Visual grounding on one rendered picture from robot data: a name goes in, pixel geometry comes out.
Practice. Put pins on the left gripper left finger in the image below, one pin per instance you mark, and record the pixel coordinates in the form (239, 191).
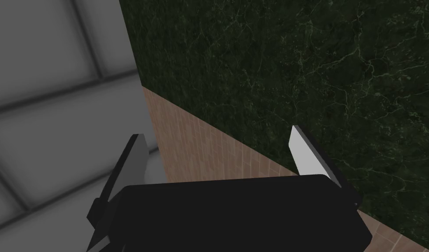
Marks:
(132, 163)

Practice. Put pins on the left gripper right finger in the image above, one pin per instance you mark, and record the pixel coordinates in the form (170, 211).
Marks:
(310, 155)

